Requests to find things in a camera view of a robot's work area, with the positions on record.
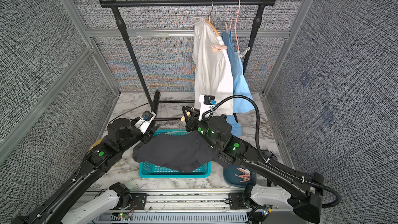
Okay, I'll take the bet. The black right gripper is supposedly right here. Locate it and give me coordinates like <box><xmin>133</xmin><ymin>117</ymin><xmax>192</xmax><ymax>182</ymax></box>
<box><xmin>187</xmin><ymin>106</ymin><xmax>225</xmax><ymax>153</ymax></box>

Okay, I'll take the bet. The teal plastic basket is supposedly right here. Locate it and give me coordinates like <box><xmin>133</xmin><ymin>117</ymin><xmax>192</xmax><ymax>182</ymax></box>
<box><xmin>139</xmin><ymin>130</ymin><xmax>211</xmax><ymax>178</ymax></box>

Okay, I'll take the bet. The dark grey garment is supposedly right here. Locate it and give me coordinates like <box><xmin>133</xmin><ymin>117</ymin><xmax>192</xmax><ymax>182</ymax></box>
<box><xmin>132</xmin><ymin>132</ymin><xmax>218</xmax><ymax>173</ymax></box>

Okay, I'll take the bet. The white t-shirt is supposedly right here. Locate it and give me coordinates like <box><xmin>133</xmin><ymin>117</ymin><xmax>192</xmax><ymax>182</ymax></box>
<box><xmin>192</xmin><ymin>19</ymin><xmax>233</xmax><ymax>108</ymax></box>

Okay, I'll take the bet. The light blue t-shirt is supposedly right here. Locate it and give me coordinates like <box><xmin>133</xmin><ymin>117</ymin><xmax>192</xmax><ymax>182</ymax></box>
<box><xmin>221</xmin><ymin>31</ymin><xmax>254</xmax><ymax>137</ymax></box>

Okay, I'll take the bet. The beige clothespin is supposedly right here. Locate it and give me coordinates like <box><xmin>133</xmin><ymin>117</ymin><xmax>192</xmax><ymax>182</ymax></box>
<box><xmin>238</xmin><ymin>47</ymin><xmax>250</xmax><ymax>59</ymax></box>

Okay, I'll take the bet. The yellow wooden hanger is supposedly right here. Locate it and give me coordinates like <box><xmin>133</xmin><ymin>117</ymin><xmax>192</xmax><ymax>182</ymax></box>
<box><xmin>203</xmin><ymin>0</ymin><xmax>222</xmax><ymax>38</ymax></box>

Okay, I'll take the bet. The grey white hooked clothespin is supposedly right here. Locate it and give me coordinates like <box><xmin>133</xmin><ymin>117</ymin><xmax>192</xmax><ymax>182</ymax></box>
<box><xmin>191</xmin><ymin>17</ymin><xmax>206</xmax><ymax>27</ymax></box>

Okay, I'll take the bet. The pink clothes hanger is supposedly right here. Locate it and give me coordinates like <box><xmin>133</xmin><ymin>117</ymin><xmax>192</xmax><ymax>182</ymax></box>
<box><xmin>234</xmin><ymin>0</ymin><xmax>241</xmax><ymax>54</ymax></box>

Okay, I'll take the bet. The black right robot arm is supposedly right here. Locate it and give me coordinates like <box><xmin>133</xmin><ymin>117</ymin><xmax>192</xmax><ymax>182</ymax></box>
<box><xmin>182</xmin><ymin>106</ymin><xmax>323</xmax><ymax>224</ymax></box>

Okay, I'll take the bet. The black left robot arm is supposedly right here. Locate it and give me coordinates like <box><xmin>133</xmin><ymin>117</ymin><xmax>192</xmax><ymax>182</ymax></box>
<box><xmin>12</xmin><ymin>117</ymin><xmax>158</xmax><ymax>224</ymax></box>

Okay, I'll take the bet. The pile of pastel clothespins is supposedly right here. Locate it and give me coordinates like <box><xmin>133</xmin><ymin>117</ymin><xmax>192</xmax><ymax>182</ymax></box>
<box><xmin>235</xmin><ymin>167</ymin><xmax>251</xmax><ymax>183</ymax></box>

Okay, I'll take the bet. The yellow bamboo steamer basket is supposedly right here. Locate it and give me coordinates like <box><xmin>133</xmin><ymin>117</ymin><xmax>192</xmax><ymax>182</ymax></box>
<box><xmin>89</xmin><ymin>139</ymin><xmax>103</xmax><ymax>150</ymax></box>

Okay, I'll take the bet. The dark teal clothespin tray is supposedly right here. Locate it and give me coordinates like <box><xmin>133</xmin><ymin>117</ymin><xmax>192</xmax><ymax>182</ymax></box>
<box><xmin>223</xmin><ymin>166</ymin><xmax>257</xmax><ymax>188</ymax></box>

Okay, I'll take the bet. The dark flower-shaped bowl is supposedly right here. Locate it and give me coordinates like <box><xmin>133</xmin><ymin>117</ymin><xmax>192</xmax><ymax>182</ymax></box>
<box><xmin>261</xmin><ymin>149</ymin><xmax>278</xmax><ymax>162</ymax></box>

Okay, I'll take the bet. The black clothes rack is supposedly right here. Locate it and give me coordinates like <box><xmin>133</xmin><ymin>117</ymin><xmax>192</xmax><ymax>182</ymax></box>
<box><xmin>99</xmin><ymin>0</ymin><xmax>276</xmax><ymax>113</ymax></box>

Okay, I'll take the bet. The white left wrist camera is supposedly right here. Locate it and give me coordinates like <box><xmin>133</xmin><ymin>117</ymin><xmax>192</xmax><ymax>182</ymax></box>
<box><xmin>134</xmin><ymin>111</ymin><xmax>156</xmax><ymax>134</ymax></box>

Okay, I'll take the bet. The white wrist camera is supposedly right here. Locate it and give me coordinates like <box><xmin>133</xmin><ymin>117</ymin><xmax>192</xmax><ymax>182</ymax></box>
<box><xmin>134</xmin><ymin>111</ymin><xmax>156</xmax><ymax>134</ymax></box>
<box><xmin>199</xmin><ymin>94</ymin><xmax>217</xmax><ymax>120</ymax></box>

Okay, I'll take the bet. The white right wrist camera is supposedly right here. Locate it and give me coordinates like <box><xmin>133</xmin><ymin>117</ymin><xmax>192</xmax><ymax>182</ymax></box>
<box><xmin>199</xmin><ymin>94</ymin><xmax>217</xmax><ymax>120</ymax></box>

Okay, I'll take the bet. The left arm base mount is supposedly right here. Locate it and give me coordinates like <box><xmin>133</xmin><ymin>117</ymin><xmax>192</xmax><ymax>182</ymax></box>
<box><xmin>116</xmin><ymin>193</ymin><xmax>148</xmax><ymax>210</ymax></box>

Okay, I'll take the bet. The black corrugated cable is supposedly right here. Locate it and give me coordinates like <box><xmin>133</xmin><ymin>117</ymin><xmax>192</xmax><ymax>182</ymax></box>
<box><xmin>201</xmin><ymin>95</ymin><xmax>342</xmax><ymax>208</ymax></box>

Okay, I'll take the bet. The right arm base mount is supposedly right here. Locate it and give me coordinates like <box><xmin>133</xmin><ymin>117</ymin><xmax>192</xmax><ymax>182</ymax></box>
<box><xmin>224</xmin><ymin>192</ymin><xmax>249</xmax><ymax>210</ymax></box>

